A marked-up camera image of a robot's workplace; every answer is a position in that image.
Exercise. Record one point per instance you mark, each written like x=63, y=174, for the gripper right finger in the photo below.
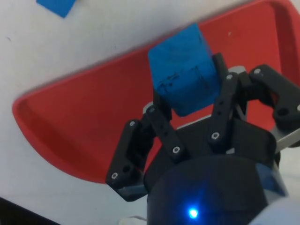
x=222, y=110

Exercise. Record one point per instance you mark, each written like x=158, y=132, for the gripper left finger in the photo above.
x=131, y=150

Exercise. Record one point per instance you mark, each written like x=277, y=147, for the large blue cube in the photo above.
x=182, y=70

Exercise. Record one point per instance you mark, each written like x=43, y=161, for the red tray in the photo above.
x=82, y=112

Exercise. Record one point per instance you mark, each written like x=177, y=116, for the small blue cube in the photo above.
x=57, y=5

